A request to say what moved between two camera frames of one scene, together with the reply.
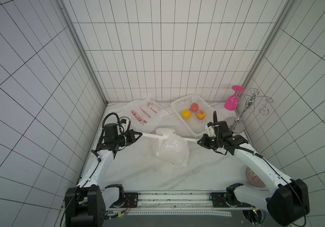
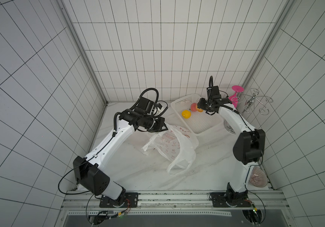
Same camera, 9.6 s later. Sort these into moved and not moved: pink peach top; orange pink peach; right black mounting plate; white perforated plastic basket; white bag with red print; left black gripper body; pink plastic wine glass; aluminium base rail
Moved: white bag with red print; left black gripper body; orange pink peach
Not moved: white perforated plastic basket; right black mounting plate; pink peach top; pink plastic wine glass; aluminium base rail
